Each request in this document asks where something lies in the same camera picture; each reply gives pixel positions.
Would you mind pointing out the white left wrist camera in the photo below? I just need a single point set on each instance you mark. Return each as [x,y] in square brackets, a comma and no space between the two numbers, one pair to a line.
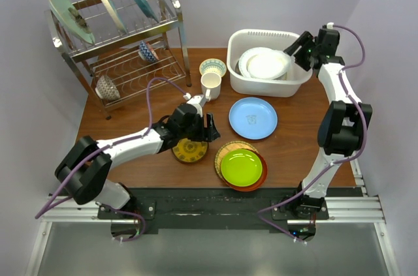
[197,101]

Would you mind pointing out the yellow patterned small plate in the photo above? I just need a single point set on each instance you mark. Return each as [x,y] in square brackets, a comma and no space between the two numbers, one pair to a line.
[190,152]

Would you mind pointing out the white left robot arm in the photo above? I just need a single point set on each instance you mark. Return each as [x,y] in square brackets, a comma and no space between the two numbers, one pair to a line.
[84,171]

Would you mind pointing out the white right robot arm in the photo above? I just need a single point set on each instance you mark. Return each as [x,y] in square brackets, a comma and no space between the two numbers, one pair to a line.
[342,133]

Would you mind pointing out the white paper plate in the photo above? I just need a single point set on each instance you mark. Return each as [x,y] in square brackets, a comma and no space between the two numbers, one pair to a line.
[272,65]

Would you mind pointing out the steel dish rack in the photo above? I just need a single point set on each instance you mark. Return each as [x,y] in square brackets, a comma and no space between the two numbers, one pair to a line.
[116,55]

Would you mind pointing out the cream rimmed racked plate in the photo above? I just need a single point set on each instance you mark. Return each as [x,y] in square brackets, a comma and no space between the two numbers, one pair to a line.
[110,8]

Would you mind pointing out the white fluted bottom plate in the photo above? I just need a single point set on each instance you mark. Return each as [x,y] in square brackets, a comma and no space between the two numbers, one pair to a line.
[246,56]

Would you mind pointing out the yellow woven rim plate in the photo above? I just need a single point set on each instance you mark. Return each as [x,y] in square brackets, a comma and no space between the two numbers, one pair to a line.
[228,147]

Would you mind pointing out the teal patterned small bowl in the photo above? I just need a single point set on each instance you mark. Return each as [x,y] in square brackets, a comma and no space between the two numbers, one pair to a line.
[213,65]

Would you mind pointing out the white plastic bin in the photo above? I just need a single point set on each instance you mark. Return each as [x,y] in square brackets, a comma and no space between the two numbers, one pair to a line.
[246,39]

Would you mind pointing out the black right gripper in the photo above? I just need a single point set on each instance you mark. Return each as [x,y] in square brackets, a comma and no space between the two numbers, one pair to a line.
[305,40]

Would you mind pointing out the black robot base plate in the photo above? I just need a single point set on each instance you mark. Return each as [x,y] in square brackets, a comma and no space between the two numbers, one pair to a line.
[227,209]

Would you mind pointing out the cream ceramic mug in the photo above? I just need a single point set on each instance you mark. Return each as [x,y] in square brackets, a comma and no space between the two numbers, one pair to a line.
[211,85]

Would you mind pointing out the red plate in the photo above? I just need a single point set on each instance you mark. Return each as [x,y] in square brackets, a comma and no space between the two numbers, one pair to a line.
[257,184]

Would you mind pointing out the green floral racked plate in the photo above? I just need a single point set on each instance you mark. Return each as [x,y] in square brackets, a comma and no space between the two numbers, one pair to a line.
[70,18]

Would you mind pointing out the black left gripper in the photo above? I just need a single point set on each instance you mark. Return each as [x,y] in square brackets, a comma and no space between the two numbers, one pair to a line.
[208,134]

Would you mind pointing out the blue plate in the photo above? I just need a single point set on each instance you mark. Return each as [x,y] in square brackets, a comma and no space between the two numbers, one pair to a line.
[253,118]

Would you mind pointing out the blue zigzag bowl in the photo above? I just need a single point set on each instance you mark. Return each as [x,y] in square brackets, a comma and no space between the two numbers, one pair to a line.
[147,53]

